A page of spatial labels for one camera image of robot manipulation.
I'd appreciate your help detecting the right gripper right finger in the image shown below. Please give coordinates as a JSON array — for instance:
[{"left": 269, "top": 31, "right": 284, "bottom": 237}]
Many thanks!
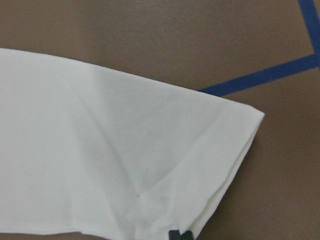
[{"left": 181, "top": 230, "right": 194, "bottom": 240}]

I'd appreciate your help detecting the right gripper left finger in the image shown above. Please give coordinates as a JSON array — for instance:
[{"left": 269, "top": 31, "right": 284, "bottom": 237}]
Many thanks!
[{"left": 168, "top": 230, "right": 182, "bottom": 240}]

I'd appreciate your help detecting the white printed t-shirt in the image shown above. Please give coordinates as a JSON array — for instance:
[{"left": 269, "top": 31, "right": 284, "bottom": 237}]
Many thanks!
[{"left": 0, "top": 48, "right": 265, "bottom": 240}]

